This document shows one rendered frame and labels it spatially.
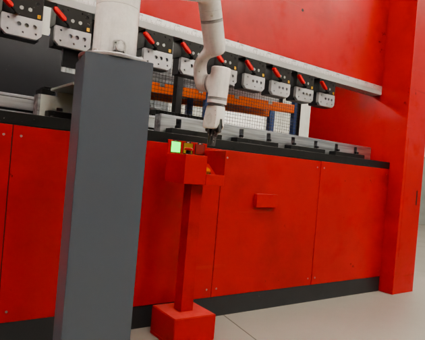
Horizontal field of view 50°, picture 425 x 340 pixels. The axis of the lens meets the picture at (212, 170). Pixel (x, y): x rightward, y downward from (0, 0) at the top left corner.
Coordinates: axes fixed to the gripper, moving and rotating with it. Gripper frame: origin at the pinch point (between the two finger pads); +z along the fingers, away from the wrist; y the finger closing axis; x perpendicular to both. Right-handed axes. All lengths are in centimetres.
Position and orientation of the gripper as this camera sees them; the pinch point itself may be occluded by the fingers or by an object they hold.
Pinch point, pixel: (211, 141)
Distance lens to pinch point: 194.9
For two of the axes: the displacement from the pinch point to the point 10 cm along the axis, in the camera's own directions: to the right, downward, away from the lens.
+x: 8.2, 0.7, 5.6
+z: -1.3, 9.9, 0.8
